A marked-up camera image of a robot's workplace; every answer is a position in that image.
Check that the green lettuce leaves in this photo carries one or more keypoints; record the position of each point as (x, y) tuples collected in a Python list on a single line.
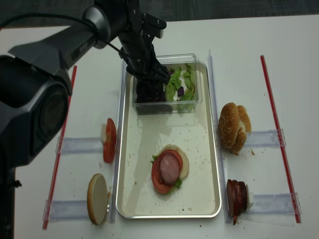
[(185, 103)]

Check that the silver metal tray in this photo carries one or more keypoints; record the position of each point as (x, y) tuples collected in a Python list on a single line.
[(143, 136)]

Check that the upright bun half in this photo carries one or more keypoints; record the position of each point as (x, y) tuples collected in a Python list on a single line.
[(97, 199)]

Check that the red strip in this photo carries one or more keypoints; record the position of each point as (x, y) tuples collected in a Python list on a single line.
[(294, 196), (54, 173)]

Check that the clear pusher track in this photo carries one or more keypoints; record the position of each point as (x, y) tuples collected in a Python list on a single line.
[(55, 210), (72, 145), (269, 138), (272, 204)]

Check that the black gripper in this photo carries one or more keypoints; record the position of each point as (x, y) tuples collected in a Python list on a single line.
[(139, 54)]

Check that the lettuce under tomato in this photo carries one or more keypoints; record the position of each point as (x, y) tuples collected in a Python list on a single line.
[(178, 183)]

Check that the clear plastic salad box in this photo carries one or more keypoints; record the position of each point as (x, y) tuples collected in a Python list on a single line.
[(170, 61)]

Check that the upright tomato slices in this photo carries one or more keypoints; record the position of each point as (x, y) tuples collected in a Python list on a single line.
[(110, 142)]

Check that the pink meat patty slice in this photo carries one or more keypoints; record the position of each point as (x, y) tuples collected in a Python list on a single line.
[(169, 168)]

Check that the white pusher block tomato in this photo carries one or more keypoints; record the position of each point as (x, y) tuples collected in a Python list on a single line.
[(103, 133)]

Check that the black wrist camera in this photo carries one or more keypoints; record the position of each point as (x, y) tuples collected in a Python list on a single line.
[(152, 26)]

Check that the right red strip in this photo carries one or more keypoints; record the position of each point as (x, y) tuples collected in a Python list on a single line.
[(294, 196)]

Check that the upper left clear pusher track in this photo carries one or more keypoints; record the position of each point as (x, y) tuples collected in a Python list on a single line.
[(72, 145)]

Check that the left red strip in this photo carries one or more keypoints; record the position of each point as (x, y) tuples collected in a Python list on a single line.
[(54, 173)]

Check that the upper right clear pusher track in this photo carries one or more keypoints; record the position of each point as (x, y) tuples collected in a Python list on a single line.
[(269, 138)]

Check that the purple cabbage shreds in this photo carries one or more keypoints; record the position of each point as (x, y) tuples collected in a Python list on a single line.
[(160, 87)]

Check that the tomato slice on bun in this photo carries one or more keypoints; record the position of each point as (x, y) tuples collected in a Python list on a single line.
[(159, 183)]

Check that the lower left clear pusher track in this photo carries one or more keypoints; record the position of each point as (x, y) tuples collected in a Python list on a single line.
[(55, 210)]

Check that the white pusher block sausage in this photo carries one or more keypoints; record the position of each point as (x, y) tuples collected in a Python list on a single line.
[(250, 198)]

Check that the lower right clear pusher track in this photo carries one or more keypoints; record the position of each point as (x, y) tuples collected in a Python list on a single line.
[(272, 204)]

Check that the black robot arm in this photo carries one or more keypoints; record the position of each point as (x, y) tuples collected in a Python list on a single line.
[(35, 87)]

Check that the sliced red sausage stack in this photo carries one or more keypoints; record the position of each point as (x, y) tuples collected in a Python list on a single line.
[(237, 196)]

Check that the sesame burger buns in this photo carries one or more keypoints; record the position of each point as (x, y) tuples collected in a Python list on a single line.
[(233, 127)]

